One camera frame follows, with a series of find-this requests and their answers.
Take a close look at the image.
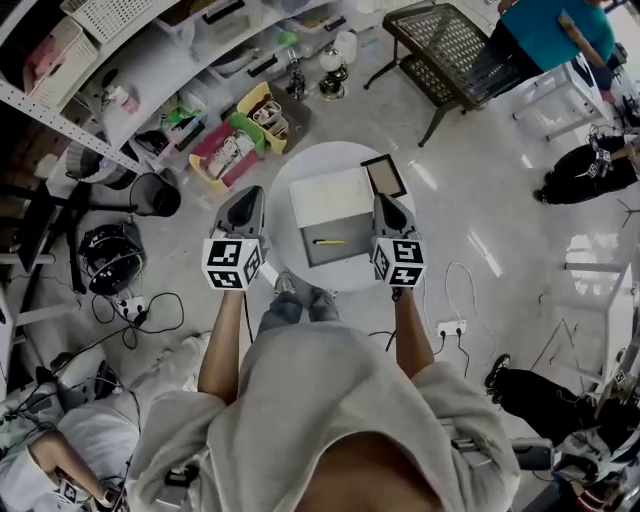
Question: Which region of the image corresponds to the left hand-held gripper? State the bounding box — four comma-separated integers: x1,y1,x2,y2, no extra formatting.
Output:
201,185,269,292

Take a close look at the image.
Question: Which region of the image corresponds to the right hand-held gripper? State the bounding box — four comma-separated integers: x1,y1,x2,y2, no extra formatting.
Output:
370,193,427,288

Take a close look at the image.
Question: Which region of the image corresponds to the grey box with lid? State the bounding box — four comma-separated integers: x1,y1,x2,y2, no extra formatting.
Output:
288,166,378,270

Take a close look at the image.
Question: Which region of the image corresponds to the person's right forearm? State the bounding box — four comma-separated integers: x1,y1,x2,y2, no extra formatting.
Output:
391,285,437,382

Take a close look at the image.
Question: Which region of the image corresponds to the person's left forearm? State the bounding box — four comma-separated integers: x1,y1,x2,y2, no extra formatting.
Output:
196,288,252,408

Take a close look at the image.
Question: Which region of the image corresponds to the pink and yellow bin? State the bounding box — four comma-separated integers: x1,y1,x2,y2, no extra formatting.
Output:
188,119,264,196

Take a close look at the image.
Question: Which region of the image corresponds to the black round wastebasket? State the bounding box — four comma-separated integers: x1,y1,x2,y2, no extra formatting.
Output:
129,171,183,218

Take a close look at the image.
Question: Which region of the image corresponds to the green plastic bin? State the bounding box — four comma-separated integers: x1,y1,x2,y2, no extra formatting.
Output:
225,111,267,154

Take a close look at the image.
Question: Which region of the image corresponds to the person's left leg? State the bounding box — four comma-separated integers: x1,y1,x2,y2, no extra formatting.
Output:
256,270,304,334

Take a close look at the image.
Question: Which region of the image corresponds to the person's leg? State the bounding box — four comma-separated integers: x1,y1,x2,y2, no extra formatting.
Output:
256,270,304,334
306,285,342,324

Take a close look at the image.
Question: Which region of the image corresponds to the person's right leg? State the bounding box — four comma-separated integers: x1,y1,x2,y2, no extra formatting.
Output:
306,285,342,324

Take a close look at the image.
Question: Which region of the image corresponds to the yellow plastic bin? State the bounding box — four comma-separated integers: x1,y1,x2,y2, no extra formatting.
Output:
235,80,292,154

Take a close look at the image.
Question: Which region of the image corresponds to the small black stand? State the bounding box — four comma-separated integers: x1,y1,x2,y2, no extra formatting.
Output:
285,56,309,102

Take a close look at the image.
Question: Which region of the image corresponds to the pink bottle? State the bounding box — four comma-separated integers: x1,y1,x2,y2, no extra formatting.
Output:
110,85,140,116

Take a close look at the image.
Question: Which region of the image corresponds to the globe lamp with brass base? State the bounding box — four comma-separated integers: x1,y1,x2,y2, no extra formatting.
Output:
317,46,350,102

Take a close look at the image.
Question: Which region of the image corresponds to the striped wastebasket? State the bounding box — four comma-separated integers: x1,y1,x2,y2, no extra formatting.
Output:
64,139,141,192

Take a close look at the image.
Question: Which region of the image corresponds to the white metal shelf unit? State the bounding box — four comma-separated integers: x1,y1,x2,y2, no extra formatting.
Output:
0,0,352,174

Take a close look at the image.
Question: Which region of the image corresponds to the white plastic jug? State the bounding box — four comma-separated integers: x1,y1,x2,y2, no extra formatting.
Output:
333,30,360,64

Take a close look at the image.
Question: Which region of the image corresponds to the black metal mesh table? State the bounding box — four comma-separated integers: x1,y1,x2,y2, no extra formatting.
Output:
363,1,524,148

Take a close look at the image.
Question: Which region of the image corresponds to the person's light shirt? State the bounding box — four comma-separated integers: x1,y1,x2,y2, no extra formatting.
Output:
126,319,522,512

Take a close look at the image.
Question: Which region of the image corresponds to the white table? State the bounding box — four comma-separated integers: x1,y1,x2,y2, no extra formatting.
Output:
511,59,612,143

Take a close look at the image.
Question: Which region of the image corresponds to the white plastic basket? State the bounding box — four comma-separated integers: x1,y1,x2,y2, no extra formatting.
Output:
23,16,100,110

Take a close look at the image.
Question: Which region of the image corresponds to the white lattice basket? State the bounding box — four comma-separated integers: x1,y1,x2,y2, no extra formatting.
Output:
61,0,157,45

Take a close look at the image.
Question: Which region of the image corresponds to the dark picture frame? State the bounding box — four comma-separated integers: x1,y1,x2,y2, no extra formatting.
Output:
360,154,408,200

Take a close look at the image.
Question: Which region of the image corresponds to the black coiled cable bundle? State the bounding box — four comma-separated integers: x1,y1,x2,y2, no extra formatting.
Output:
78,221,148,297

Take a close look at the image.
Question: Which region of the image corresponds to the clear bin with black handle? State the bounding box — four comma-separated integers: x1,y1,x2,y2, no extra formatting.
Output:
248,0,347,32
208,44,282,80
156,0,250,50

